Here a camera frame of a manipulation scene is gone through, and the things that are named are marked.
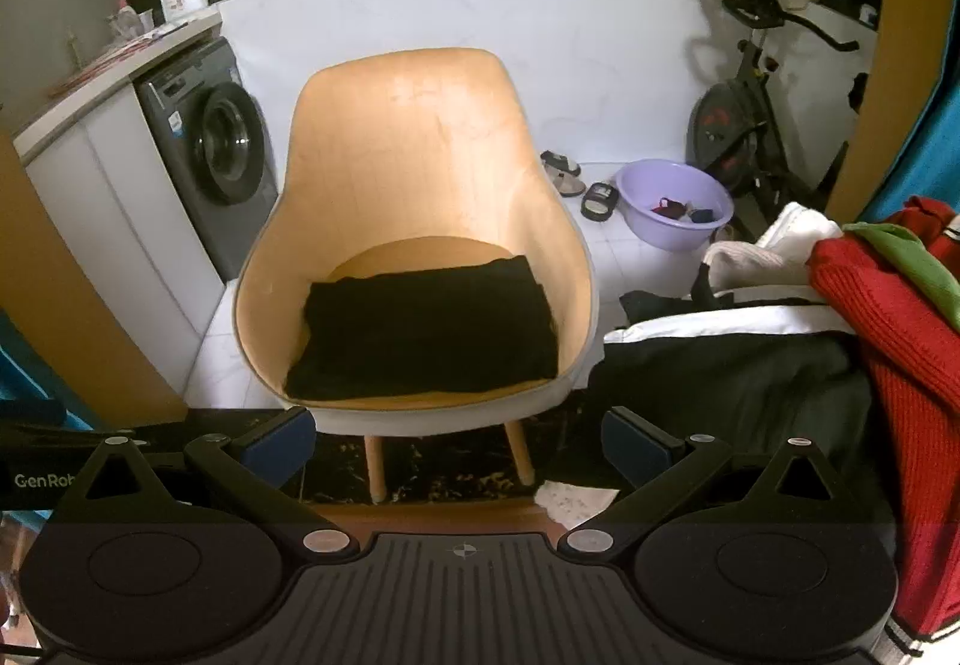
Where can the dark blue cloth in basin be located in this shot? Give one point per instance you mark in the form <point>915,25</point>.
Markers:
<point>700,215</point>

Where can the beige shell chair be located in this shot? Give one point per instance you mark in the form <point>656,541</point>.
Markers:
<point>420,148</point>

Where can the purple plastic basin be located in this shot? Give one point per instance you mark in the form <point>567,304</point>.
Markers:
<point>652,215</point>

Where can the green garment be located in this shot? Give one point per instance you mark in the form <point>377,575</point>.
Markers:
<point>907,260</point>

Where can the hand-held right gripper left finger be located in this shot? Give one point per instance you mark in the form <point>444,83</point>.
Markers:
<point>277,447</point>

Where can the grey washing machine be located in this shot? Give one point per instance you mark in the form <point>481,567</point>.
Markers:
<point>217,148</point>

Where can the black slipper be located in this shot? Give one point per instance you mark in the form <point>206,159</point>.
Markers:
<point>600,200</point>

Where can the crumpled clear plastic bag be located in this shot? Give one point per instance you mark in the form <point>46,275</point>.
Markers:
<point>127,20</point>

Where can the white crumpled paper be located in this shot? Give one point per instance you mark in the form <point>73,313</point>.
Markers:
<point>570,500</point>

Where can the red cloth in basin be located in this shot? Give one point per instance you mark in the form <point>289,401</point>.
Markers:
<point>667,208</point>

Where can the white fleece garment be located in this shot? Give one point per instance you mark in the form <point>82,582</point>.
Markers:
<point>799,230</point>

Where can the black garment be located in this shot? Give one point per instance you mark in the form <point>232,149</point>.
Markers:
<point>420,328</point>

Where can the black exercise bike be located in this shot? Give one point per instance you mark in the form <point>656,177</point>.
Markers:
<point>720,125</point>

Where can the red printed papers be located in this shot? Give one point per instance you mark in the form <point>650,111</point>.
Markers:
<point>112,62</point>

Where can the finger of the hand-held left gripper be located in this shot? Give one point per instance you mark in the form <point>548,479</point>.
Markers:
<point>52,436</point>

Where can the red knit sweater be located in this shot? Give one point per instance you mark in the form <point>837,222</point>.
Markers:
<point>900,350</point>

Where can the black jacket with white stripe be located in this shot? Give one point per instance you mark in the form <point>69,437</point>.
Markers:
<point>712,365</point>

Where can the beige knit garment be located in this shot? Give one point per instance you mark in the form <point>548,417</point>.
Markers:
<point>742,268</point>

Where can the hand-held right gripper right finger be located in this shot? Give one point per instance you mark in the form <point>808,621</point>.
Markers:
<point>637,447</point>

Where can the white counter cabinet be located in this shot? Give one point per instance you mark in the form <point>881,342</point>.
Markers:
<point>112,200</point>

